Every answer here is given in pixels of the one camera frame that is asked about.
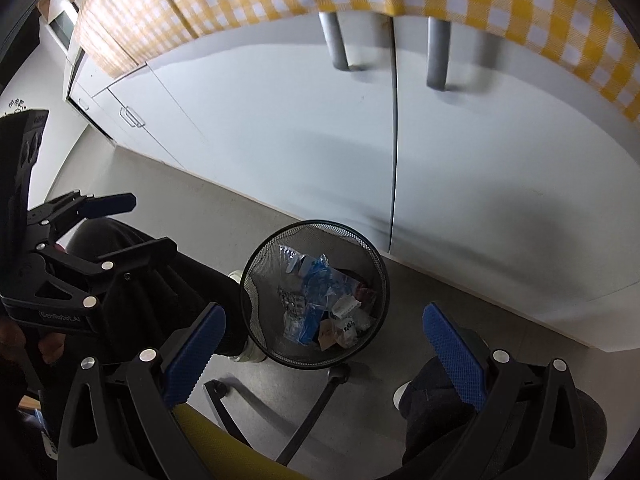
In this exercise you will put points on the clear plastic packaging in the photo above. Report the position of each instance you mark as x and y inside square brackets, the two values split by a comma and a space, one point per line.
[294, 327]

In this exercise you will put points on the person's right white shoe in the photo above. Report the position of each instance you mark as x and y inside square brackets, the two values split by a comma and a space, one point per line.
[400, 392]

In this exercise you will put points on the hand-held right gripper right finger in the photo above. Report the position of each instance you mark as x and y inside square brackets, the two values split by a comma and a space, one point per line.
[452, 355]

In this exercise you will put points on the white framed grey panel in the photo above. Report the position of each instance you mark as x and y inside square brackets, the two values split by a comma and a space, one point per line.
[64, 27]

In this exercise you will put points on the blue plastic packet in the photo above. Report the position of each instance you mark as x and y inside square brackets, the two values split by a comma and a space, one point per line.
[320, 285]

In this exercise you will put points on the grey table leg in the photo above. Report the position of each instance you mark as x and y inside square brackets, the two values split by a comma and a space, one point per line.
[439, 55]
[340, 40]

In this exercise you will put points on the black mesh bin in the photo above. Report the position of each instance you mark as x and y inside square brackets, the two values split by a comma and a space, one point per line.
[262, 270]

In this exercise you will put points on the white cabinet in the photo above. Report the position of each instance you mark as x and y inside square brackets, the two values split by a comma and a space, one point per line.
[280, 125]

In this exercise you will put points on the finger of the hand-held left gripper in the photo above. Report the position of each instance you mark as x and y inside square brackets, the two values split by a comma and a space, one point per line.
[135, 257]
[107, 204]

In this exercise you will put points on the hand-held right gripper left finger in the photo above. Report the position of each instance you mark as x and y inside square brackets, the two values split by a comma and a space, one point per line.
[195, 355]

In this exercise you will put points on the yellow office chair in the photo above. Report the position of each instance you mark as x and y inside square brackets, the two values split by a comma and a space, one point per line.
[235, 440]

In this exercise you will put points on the person's left hand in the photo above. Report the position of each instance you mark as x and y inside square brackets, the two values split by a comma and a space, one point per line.
[50, 350]

